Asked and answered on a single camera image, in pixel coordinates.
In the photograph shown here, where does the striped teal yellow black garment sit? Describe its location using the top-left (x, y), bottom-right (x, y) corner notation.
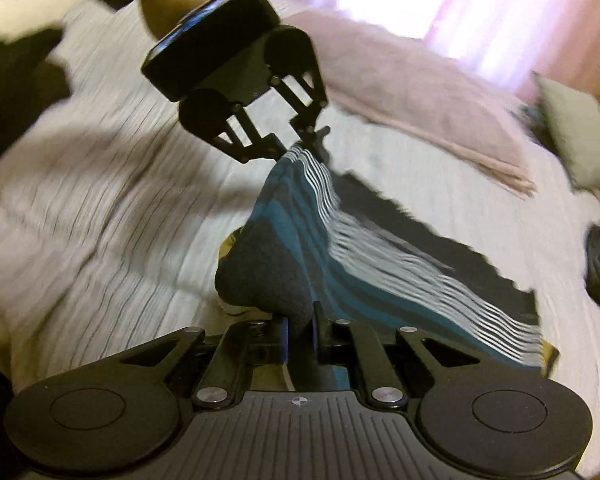
top-left (214, 145), bottom-right (550, 374)

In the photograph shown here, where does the pink folded blanket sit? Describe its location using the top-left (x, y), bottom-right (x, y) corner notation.
top-left (283, 10), bottom-right (536, 196)

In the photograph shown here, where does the white striped bed cover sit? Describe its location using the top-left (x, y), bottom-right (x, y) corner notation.
top-left (0, 2), bottom-right (600, 477)

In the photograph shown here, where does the grey green cushion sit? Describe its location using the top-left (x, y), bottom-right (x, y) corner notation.
top-left (533, 73), bottom-right (600, 192)

